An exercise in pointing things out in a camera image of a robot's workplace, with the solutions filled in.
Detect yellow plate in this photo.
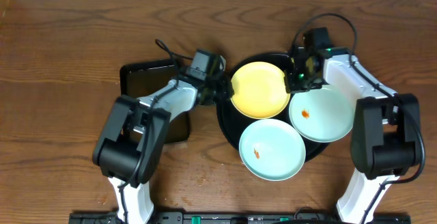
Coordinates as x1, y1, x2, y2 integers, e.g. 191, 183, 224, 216
231, 61, 291, 120

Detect pale green plate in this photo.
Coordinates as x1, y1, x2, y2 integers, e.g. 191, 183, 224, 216
288, 85, 354, 143

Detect pale blue plate front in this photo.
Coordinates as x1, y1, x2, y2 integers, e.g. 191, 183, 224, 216
239, 119, 306, 181

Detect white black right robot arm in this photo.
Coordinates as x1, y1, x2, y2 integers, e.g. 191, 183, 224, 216
285, 44, 425, 223

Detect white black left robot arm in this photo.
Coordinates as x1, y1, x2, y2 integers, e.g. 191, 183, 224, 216
92, 68, 234, 223

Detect black rectangular water tray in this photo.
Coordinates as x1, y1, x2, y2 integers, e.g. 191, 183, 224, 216
119, 59, 191, 144

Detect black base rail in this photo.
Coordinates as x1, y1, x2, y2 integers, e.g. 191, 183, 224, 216
68, 210, 412, 224

